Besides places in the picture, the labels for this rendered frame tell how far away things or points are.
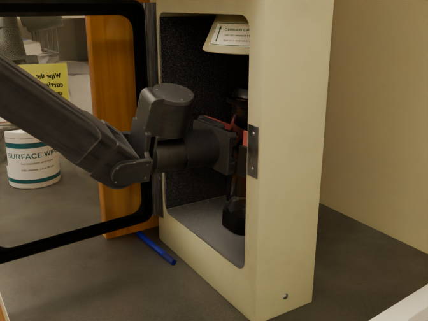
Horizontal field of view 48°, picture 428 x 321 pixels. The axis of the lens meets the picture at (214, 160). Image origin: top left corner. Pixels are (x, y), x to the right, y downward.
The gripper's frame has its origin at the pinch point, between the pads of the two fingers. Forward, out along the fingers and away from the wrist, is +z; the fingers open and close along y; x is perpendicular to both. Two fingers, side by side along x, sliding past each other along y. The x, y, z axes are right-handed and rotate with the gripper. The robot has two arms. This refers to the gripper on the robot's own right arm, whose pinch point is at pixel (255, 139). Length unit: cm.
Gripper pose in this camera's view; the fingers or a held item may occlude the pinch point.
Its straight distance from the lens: 78.9
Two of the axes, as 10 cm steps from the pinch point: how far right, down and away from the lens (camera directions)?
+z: 8.3, -1.3, 5.4
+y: -5.5, -2.8, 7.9
